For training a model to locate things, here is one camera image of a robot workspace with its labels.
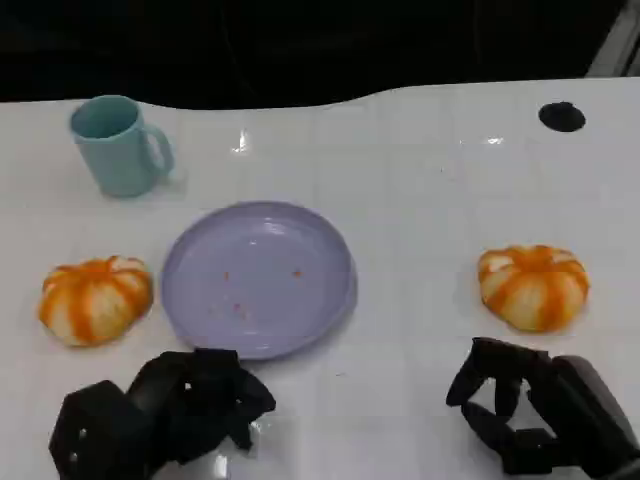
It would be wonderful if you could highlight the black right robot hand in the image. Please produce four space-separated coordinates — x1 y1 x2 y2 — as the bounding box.
445 337 640 476

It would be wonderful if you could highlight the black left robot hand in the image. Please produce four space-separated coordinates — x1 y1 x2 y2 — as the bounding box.
125 347 278 467

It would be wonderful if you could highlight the orange white toy bread roll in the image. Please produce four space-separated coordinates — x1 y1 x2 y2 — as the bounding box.
477 244 591 335
38 255 155 349

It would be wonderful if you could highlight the lilac plate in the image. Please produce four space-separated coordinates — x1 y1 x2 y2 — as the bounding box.
160 200 359 363

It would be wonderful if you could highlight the pale green mug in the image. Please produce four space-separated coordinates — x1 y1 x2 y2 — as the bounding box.
68 95 176 199

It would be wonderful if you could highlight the black round table grommet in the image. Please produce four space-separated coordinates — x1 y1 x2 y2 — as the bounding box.
538 101 587 133

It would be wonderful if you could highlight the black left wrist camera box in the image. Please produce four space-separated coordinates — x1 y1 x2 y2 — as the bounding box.
47 379 154 480

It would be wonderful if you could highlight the grey metal frame post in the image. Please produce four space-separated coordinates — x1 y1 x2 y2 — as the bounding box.
586 0 640 79

